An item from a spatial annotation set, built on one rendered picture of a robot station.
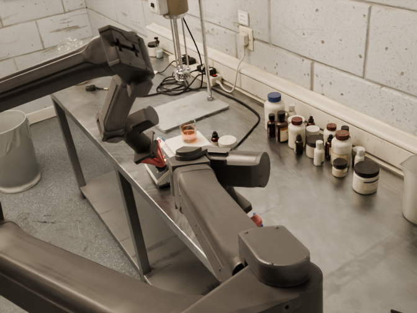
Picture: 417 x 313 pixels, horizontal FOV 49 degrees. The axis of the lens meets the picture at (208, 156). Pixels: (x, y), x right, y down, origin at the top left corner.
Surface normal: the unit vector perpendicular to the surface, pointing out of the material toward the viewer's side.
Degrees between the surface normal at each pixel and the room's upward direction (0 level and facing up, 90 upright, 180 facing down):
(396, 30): 90
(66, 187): 0
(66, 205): 0
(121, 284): 21
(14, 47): 90
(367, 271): 0
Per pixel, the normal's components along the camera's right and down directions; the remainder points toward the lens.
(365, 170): -0.10, -0.84
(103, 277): -0.04, -0.98
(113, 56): -0.13, -0.14
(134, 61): 0.82, -0.36
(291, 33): -0.84, 0.36
